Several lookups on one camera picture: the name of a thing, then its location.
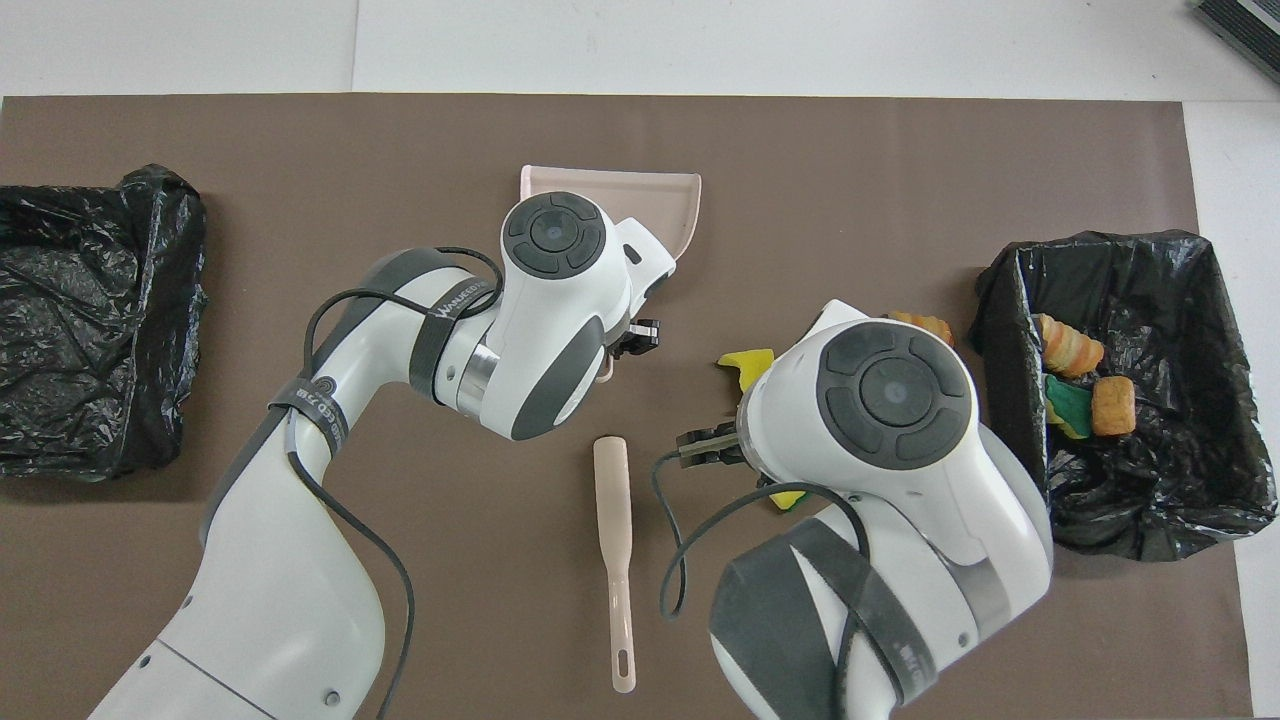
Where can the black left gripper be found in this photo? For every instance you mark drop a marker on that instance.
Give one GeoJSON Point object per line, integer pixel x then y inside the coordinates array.
{"type": "Point", "coordinates": [638, 338]}

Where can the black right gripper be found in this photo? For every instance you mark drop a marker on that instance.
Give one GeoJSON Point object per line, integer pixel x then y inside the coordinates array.
{"type": "Point", "coordinates": [715, 447]}

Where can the beige hand brush black bristles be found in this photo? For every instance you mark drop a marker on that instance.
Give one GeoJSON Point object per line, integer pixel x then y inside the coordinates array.
{"type": "Point", "coordinates": [612, 490]}

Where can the pink plastic dustpan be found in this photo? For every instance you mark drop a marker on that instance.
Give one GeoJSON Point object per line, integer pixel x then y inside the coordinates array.
{"type": "Point", "coordinates": [660, 200]}

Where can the croissant piece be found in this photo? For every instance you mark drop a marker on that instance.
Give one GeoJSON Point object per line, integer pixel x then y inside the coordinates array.
{"type": "Point", "coordinates": [925, 325]}
{"type": "Point", "coordinates": [1068, 345]}

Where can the brown bread roll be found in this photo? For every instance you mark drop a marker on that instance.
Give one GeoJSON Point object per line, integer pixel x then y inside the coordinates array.
{"type": "Point", "coordinates": [1113, 405]}

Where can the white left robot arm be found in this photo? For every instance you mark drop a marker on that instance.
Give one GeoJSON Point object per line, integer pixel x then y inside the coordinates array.
{"type": "Point", "coordinates": [540, 320]}

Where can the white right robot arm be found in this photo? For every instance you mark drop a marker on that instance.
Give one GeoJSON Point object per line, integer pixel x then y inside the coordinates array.
{"type": "Point", "coordinates": [900, 400]}

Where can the bin with black bag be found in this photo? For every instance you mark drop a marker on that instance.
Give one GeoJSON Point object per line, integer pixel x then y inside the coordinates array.
{"type": "Point", "coordinates": [80, 330]}
{"type": "Point", "coordinates": [1150, 480]}

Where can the notched yellow sponge piece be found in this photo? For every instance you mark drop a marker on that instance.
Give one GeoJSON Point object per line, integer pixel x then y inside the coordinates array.
{"type": "Point", "coordinates": [745, 362]}

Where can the small yellow green sponge piece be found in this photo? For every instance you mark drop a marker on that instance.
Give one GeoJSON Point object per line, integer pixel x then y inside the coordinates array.
{"type": "Point", "coordinates": [790, 500]}

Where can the brown table mat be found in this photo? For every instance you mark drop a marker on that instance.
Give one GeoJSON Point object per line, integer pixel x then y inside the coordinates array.
{"type": "Point", "coordinates": [350, 150]}

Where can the grey ribbed device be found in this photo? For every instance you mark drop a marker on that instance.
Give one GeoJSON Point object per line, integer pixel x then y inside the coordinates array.
{"type": "Point", "coordinates": [1240, 28]}

